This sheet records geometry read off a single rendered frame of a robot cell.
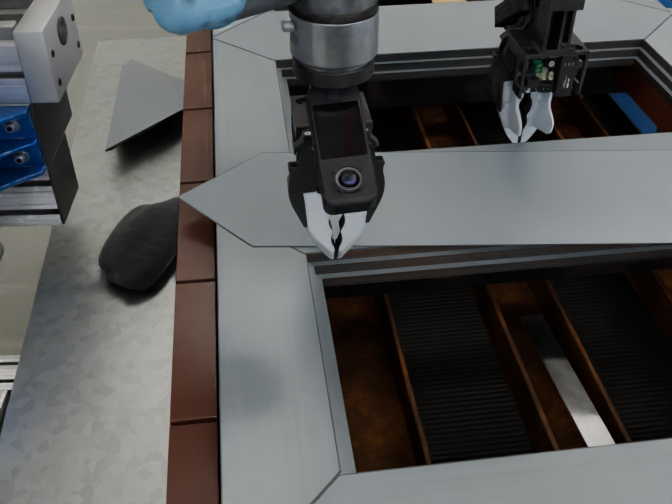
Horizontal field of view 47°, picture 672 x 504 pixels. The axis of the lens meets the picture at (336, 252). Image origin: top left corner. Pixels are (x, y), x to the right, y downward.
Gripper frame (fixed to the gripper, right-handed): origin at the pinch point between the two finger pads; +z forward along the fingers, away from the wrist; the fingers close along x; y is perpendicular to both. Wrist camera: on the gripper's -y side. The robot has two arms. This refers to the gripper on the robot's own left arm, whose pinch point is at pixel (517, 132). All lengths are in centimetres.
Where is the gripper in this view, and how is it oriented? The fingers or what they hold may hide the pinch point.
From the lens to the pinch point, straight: 99.7
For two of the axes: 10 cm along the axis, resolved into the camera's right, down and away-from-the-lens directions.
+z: 0.0, 7.7, 6.4
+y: 1.3, 6.3, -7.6
